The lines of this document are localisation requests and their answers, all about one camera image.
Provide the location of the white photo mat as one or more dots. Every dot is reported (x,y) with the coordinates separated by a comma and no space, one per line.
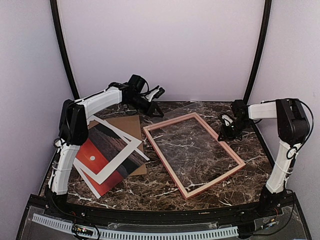
(110,168)

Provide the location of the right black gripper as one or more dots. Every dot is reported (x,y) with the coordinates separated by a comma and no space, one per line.
(227,136)

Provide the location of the grey slotted cable duct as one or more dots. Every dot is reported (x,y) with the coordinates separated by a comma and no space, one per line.
(101,233)

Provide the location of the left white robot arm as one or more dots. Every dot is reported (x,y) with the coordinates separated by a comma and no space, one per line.
(75,118)

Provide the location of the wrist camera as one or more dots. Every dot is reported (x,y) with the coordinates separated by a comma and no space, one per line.
(155,93)
(226,119)

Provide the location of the black front rail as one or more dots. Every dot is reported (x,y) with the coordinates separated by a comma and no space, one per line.
(285,221)

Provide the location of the right black corner post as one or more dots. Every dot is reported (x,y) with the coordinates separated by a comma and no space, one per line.
(259,50)

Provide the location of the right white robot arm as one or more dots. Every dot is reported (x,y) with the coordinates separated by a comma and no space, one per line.
(293,128)

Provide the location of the red sunset photo print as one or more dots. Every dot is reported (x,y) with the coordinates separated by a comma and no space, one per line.
(101,147)

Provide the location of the light wooden picture frame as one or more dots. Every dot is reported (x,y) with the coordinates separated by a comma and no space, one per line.
(155,140)

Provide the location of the small circuit board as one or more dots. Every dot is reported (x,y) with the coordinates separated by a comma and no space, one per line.
(76,229)

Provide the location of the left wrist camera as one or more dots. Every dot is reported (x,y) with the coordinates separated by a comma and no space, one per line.
(155,93)

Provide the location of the left black corner post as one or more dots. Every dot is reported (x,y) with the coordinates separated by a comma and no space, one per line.
(62,48)

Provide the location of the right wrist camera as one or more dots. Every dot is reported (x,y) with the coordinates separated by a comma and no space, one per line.
(226,119)

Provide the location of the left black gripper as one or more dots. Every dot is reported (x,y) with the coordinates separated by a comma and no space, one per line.
(150,109)

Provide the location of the clear acrylic sheet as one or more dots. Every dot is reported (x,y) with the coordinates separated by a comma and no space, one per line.
(195,150)

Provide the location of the black corner post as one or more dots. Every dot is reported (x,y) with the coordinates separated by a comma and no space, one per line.
(259,50)
(62,48)

